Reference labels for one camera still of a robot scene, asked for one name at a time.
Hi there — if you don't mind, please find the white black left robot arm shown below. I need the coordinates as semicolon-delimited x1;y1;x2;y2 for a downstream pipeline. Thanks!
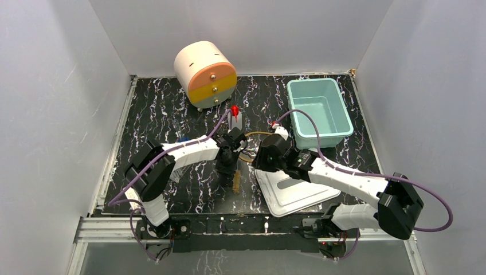
124;128;248;238

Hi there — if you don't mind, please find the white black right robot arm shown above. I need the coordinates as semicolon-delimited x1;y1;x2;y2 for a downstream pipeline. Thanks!
252;134;424;240

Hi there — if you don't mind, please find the yellow rubber tube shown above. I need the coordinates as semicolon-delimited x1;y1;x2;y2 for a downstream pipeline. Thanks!
238;131;271;163

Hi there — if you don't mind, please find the white squeeze bottle red cap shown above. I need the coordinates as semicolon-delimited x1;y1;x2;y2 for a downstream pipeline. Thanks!
228;105;243;132

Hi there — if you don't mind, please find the brown test tube brush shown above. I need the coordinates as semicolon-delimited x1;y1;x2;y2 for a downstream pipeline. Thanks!
232;170;241;194

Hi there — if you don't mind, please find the white bin lid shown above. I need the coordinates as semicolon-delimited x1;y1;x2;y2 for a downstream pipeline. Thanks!
254;170;341;218

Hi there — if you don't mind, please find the graduated cylinder blue base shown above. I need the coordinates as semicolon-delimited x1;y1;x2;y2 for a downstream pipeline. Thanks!
173;120;189;143

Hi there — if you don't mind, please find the clear test tube rack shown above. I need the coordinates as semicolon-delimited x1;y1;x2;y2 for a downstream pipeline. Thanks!
170;167;187;183

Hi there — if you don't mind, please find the round cabinet with coloured drawers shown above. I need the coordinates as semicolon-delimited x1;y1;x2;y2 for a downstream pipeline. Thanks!
174;41;237;112

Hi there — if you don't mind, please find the teal plastic bin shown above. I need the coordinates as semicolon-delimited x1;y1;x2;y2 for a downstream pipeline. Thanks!
287;78;354;150

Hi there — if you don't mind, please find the white green small box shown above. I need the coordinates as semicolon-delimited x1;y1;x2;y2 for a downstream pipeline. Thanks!
128;199;140;210

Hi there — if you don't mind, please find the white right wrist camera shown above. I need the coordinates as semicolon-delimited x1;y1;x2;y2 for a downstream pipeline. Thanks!
271;121;289;140

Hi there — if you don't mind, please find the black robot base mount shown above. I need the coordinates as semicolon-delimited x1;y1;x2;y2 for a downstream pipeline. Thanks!
133;214;360;261

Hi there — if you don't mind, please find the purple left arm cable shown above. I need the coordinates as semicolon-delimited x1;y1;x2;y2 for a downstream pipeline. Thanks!
107;109;232;262

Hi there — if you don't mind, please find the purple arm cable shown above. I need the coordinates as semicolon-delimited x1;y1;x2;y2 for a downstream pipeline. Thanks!
107;109;232;262
273;109;454;233

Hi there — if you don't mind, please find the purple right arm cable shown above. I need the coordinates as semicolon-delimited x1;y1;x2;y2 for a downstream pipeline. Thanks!
273;109;454;233

